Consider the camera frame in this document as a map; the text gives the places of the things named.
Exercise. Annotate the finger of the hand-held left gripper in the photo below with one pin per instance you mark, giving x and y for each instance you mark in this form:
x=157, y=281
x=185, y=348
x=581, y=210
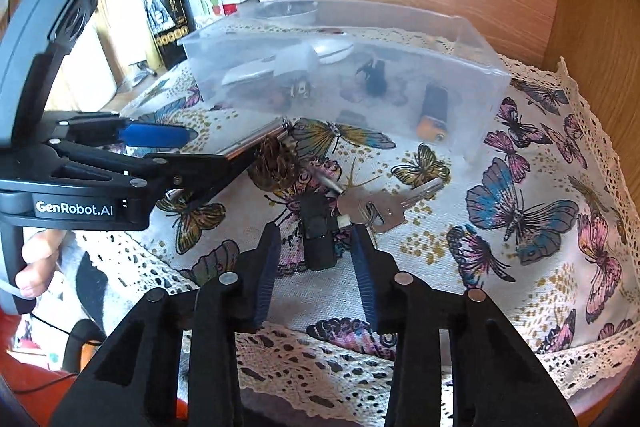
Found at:
x=152, y=135
x=195, y=169

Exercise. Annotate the person's left hand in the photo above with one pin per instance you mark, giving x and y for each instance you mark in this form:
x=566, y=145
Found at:
x=36, y=257

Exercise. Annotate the butterfly print lace tablecloth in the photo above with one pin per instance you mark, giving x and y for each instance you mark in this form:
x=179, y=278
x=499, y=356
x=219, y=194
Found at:
x=500, y=187

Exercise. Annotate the black and white patterned cloth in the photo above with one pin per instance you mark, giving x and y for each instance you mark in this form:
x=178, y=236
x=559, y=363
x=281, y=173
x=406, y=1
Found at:
x=92, y=277

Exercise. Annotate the black binder clip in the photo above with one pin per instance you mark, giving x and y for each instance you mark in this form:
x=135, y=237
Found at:
x=372, y=77

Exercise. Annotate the white container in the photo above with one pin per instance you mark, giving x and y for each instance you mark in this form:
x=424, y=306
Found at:
x=90, y=67

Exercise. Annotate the black car key fob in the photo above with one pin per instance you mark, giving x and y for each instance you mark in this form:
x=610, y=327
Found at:
x=317, y=234

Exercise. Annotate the clear plastic storage box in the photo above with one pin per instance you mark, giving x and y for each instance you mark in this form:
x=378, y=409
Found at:
x=350, y=57

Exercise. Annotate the frosted white plastic piece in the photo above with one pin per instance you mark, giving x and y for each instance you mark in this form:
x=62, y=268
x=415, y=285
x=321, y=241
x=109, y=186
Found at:
x=280, y=64

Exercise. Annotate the small metal buckle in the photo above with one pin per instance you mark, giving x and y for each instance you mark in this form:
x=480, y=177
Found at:
x=299, y=88

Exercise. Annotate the white round lid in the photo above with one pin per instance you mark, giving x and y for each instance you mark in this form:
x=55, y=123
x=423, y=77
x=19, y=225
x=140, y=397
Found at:
x=332, y=49

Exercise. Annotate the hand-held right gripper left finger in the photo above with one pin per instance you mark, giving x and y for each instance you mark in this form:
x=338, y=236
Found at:
x=266, y=269

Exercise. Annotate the silver metal cylinder pendant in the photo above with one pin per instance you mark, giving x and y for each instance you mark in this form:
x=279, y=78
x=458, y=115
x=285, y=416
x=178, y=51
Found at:
x=325, y=179

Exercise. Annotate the silver key with square head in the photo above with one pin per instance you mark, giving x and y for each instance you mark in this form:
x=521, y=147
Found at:
x=395, y=212

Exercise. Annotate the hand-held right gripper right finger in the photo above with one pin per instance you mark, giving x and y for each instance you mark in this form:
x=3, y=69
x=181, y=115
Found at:
x=364, y=279

